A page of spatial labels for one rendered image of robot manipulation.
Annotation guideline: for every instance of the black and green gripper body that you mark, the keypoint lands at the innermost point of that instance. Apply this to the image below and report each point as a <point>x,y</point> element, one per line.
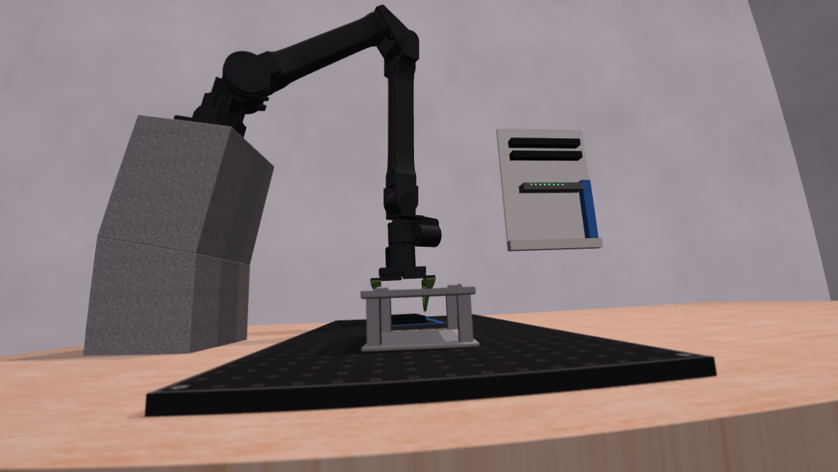
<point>401,263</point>

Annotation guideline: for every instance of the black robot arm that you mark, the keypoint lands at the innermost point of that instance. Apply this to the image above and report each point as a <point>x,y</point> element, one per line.
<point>250,78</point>

